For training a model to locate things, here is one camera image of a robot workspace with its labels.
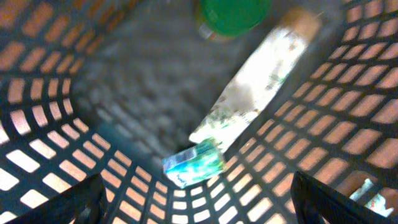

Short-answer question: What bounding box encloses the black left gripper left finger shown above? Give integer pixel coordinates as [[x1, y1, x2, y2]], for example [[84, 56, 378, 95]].
[[8, 174, 108, 224]]

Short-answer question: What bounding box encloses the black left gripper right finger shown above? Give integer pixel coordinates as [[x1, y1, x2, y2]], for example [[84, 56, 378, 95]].
[[290, 171, 397, 224]]

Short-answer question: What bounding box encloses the teal small tissue pack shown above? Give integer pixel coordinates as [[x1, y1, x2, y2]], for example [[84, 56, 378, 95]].
[[162, 138, 226, 189]]

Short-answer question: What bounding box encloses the white cone-shaped pouch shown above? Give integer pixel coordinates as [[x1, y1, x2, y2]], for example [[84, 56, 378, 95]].
[[189, 7, 322, 152]]

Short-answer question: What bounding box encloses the green lid jar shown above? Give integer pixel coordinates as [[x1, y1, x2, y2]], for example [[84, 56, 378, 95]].
[[194, 0, 272, 42]]

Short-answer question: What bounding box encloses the grey plastic mesh basket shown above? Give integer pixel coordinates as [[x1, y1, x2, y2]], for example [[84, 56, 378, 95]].
[[1, 0, 397, 223]]

